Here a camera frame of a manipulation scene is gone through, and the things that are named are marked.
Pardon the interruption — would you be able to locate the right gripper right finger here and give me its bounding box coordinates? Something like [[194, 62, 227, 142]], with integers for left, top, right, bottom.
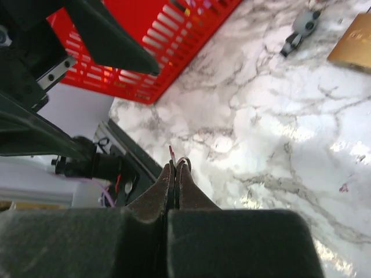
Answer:
[[166, 163, 323, 277]]

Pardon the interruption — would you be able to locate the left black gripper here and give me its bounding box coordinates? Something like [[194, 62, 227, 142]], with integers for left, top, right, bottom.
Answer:
[[1, 0, 160, 160]]

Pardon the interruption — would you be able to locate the large brass padlock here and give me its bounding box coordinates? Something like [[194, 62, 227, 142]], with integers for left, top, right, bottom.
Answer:
[[327, 9, 370, 73]]

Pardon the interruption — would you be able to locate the key ring with cow charm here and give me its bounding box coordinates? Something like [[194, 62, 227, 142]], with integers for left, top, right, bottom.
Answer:
[[279, 8, 322, 57]]

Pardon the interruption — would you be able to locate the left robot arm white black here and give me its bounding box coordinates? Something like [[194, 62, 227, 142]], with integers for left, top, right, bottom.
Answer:
[[1, 1, 160, 180]]

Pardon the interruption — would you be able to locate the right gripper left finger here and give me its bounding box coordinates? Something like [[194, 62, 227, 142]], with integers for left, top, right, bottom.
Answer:
[[1, 162, 174, 277]]

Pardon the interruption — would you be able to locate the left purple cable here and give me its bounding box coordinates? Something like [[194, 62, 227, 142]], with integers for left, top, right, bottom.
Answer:
[[69, 176, 117, 208]]

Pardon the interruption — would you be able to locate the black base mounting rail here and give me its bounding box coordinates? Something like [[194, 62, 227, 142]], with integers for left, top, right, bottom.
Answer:
[[94, 120, 162, 207]]

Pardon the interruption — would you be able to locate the red plastic shopping basket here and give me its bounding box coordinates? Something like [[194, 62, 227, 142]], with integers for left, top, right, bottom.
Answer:
[[48, 1, 240, 104]]

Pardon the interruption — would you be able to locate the small silver key with ring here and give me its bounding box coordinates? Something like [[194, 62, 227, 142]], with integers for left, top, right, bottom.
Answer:
[[169, 145, 192, 171]]

